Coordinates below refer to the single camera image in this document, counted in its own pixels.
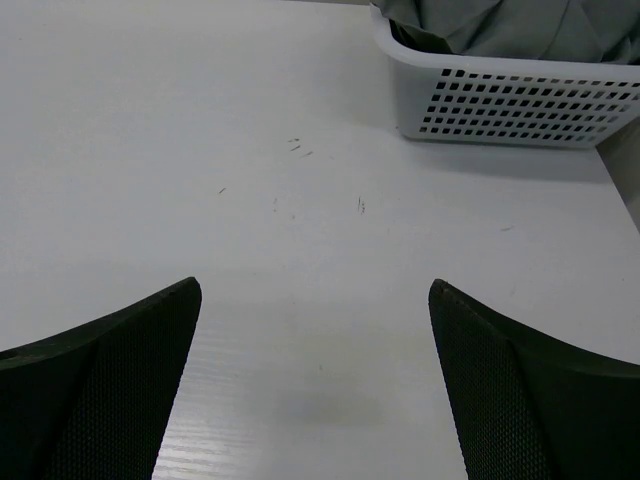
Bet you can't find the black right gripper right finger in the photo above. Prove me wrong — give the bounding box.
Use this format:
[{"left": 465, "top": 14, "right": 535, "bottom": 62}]
[{"left": 428, "top": 279, "right": 639, "bottom": 479}]

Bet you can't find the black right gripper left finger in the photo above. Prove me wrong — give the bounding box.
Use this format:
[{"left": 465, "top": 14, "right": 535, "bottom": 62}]
[{"left": 1, "top": 277, "right": 202, "bottom": 479}]

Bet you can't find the grey pleated skirt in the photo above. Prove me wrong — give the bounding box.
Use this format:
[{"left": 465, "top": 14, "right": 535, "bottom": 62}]
[{"left": 372, "top": 0, "right": 639, "bottom": 65}]

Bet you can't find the white plastic laundry basket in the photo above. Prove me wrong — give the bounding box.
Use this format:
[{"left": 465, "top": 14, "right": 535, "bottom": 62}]
[{"left": 370, "top": 6, "right": 639, "bottom": 149}]

